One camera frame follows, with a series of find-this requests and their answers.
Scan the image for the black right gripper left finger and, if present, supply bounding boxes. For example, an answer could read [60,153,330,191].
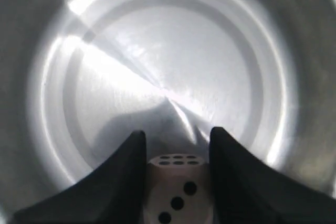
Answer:
[13,131,146,223]

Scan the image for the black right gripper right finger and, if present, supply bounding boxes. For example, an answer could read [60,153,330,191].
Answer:
[209,127,335,223]

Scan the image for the beige wooden die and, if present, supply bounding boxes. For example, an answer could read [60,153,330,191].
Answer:
[143,154,214,223]

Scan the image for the stainless steel round bowl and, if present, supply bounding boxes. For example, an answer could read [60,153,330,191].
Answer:
[1,0,335,223]

